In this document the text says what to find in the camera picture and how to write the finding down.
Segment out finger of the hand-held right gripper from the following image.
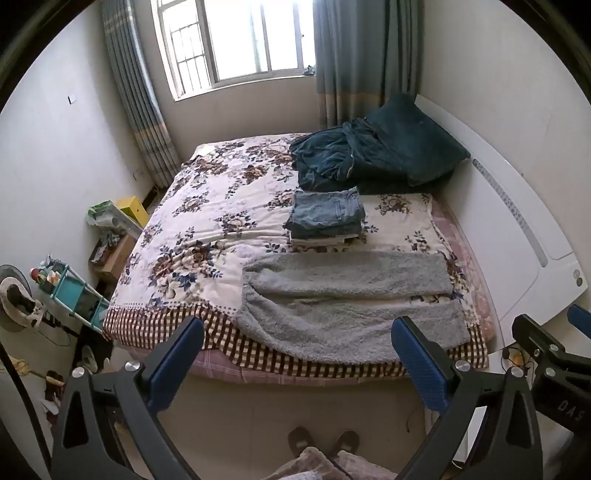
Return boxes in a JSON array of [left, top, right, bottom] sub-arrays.
[[567, 304, 591, 340], [512, 314, 572, 370]]

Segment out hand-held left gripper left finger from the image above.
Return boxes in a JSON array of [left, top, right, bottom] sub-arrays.
[[51, 316, 206, 480]]

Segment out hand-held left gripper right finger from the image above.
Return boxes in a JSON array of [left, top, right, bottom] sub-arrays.
[[390, 316, 548, 480]]

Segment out grey fleece pants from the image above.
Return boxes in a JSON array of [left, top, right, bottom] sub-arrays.
[[235, 251, 469, 365]]

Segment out brown slipper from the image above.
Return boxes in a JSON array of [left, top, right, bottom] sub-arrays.
[[332, 430, 361, 460], [288, 427, 317, 457]]

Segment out teal storage cart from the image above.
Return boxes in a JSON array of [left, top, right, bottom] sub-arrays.
[[30, 261, 112, 333]]

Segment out cardboard box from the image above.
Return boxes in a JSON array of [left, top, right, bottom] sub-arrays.
[[90, 233, 137, 282]]

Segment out person's legs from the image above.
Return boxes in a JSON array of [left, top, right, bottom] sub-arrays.
[[268, 447, 398, 480]]

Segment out white headboard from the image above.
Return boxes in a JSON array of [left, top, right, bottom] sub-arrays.
[[413, 95, 583, 326]]

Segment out yellow box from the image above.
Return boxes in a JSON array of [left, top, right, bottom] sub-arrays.
[[115, 196, 148, 227]]

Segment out floral blanket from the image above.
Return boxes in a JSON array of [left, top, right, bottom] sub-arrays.
[[102, 133, 490, 370]]

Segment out standing fan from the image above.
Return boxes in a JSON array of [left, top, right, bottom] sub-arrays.
[[0, 264, 44, 333]]

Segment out green box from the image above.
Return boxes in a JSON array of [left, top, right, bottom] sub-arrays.
[[88, 200, 116, 223]]

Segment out folded blue jeans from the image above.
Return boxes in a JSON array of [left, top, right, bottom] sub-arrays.
[[284, 186, 366, 234]]

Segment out dark teal blanket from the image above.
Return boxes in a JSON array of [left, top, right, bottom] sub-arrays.
[[290, 117, 416, 192]]

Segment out dark teal pillow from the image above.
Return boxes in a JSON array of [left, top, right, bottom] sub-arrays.
[[367, 93, 471, 188]]

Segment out blue grey curtain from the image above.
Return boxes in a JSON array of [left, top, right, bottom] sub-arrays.
[[311, 0, 423, 132], [100, 0, 182, 188]]

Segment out window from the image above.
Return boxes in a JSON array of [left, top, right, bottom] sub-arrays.
[[150, 0, 319, 102]]

